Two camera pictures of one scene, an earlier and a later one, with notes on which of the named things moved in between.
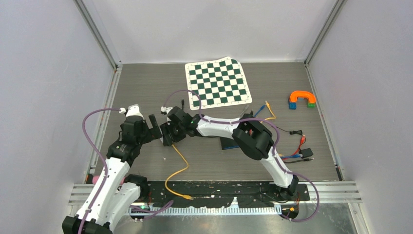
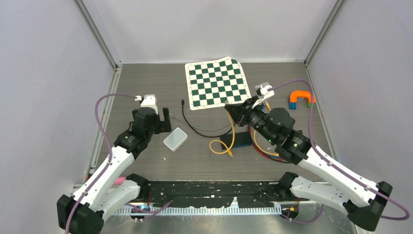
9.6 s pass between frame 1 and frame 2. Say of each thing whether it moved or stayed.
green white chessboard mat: stayed
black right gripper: moved
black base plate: stayed
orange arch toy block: stayed
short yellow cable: moved
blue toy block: stayed
